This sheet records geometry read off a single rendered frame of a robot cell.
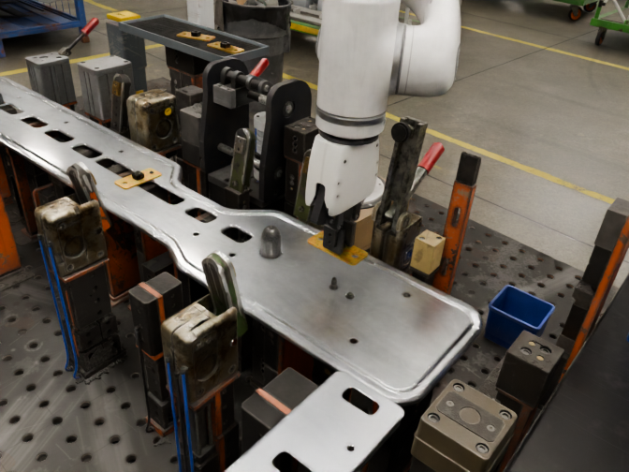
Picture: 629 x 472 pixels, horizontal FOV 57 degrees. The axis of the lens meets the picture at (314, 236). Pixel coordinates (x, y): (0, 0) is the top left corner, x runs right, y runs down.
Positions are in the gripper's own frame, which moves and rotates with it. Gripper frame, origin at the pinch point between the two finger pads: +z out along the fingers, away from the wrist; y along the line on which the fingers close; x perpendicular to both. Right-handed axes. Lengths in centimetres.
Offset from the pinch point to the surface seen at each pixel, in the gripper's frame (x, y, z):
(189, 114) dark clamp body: -50, -16, 2
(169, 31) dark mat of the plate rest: -76, -32, -7
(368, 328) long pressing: 8.7, 3.6, 9.4
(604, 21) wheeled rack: -120, -613, 82
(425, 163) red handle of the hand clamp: 0.1, -22.1, -3.2
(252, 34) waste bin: -229, -214, 54
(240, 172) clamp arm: -32.0, -12.2, 6.8
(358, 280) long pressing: 1.6, -4.0, 9.4
